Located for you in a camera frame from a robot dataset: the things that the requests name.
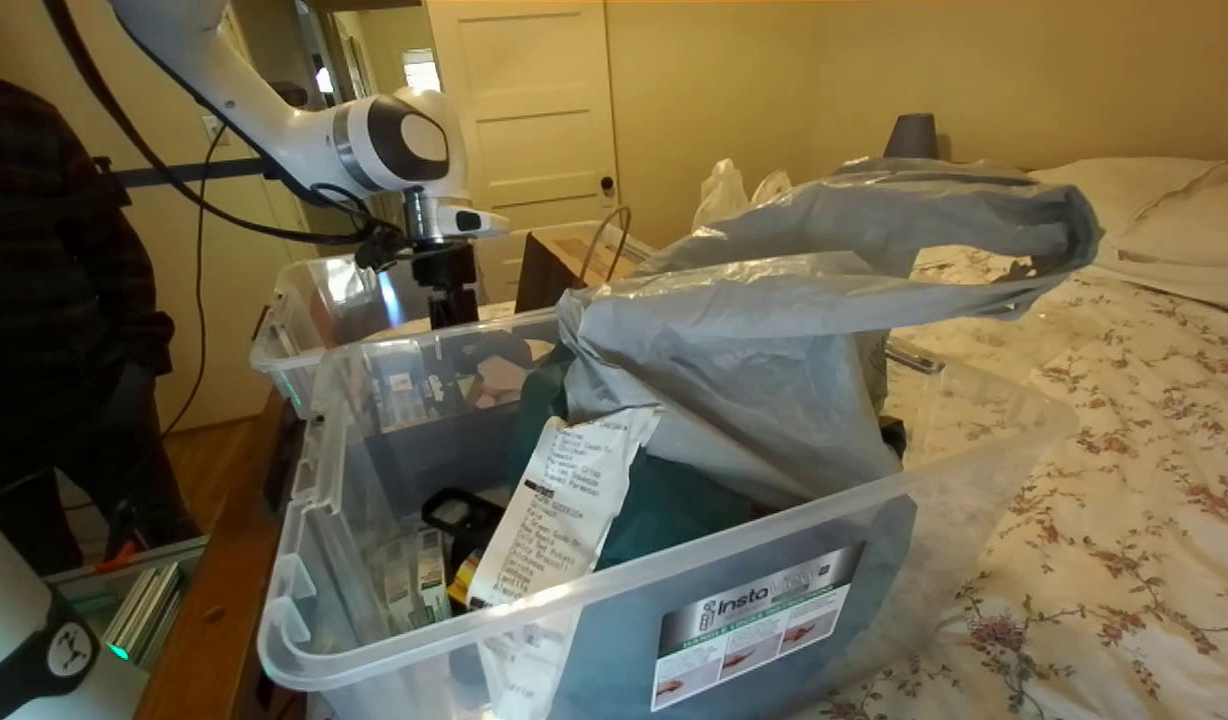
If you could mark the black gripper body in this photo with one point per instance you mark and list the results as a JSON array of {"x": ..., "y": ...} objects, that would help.
[{"x": 451, "y": 283}]

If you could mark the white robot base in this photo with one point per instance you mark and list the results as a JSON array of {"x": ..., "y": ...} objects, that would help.
[{"x": 50, "y": 663}]

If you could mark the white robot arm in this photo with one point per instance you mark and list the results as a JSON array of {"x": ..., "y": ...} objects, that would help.
[{"x": 381, "y": 161}]

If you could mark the far clear storage box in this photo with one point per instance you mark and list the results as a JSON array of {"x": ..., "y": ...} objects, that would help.
[{"x": 332, "y": 302}]

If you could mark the clear storage box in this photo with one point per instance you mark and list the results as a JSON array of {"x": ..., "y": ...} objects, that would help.
[
  {"x": 763, "y": 615},
  {"x": 332, "y": 302}
]

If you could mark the near clear storage box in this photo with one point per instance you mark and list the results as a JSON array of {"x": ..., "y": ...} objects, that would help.
[{"x": 763, "y": 615}]

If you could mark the cream panel door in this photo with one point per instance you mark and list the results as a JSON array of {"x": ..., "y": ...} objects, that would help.
[{"x": 528, "y": 87}]

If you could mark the white paper receipt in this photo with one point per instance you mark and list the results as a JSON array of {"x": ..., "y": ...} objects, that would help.
[{"x": 560, "y": 505}]

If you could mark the grey plastic bag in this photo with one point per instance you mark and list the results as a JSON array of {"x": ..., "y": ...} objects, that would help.
[{"x": 763, "y": 343}]

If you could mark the teal cloth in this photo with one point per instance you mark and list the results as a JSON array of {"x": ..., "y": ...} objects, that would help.
[{"x": 666, "y": 503}]

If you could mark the person in dark clothes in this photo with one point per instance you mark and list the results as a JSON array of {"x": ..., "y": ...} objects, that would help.
[{"x": 80, "y": 348}]

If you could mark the white pillow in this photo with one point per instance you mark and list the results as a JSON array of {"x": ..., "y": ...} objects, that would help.
[{"x": 1166, "y": 222}]

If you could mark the floral bedspread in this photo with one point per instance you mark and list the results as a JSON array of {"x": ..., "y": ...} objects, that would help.
[{"x": 1106, "y": 586}]

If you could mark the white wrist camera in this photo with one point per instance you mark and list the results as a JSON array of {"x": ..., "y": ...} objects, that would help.
[{"x": 451, "y": 218}]

